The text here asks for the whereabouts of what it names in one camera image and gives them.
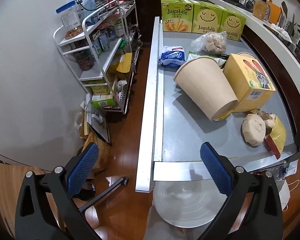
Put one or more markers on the black white magazine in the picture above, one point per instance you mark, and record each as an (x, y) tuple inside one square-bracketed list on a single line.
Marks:
[(97, 122)]

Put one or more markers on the right Jagabee face box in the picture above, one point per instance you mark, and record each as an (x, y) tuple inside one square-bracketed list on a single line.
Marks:
[(232, 23)]

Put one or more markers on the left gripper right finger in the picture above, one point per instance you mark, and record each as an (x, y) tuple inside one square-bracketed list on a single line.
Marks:
[(252, 209)]

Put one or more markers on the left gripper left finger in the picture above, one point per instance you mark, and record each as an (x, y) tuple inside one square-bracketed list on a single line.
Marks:
[(45, 209)]

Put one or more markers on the Jagabee box with fries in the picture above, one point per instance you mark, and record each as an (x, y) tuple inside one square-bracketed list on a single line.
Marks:
[(177, 15)]

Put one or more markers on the grey trousers leg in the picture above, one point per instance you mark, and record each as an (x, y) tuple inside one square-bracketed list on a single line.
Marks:
[(157, 228)]

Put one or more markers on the clear bag of scraps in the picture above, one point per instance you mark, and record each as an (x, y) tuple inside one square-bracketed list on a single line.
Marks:
[(213, 43)]

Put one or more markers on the white metal storage rack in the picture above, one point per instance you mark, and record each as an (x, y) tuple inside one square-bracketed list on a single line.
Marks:
[(93, 55)]

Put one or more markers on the tan printed flour bag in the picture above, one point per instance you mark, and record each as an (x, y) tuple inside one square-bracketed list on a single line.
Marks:
[(104, 154)]

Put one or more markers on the clear bag of nuts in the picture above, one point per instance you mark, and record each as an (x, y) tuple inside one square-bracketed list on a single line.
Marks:
[(70, 19)]

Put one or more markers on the yellow cartoon rabbit box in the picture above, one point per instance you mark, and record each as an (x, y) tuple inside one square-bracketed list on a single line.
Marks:
[(249, 81)]

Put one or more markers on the green white snack bag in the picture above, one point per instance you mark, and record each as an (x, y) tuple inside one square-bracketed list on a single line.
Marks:
[(218, 60)]

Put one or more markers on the yellow envelope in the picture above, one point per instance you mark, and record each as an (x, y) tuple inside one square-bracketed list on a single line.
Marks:
[(124, 63)]

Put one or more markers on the jagabee face box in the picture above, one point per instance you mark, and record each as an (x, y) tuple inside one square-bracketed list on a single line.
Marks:
[(232, 23), (206, 17)]

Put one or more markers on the yellow red snack wrapper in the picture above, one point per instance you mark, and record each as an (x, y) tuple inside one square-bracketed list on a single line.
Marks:
[(275, 138)]

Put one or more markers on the large kraft paper cup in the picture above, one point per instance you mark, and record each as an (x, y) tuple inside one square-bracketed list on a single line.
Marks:
[(204, 82)]

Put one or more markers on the middle Jagabee face box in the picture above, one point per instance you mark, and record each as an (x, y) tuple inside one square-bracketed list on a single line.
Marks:
[(206, 17)]

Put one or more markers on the amber plastic container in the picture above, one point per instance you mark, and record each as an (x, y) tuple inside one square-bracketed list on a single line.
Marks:
[(260, 9)]

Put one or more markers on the blue white tissue pack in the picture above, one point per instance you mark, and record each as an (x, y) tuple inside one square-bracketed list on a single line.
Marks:
[(172, 56)]

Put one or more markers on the brown paper ball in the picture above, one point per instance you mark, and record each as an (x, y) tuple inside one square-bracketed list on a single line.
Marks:
[(253, 129)]

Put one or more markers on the white round trash bin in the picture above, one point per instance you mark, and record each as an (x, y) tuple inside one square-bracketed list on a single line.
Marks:
[(187, 204)]

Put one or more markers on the green white carton box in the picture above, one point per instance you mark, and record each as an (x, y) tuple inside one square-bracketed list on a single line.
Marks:
[(100, 101)]

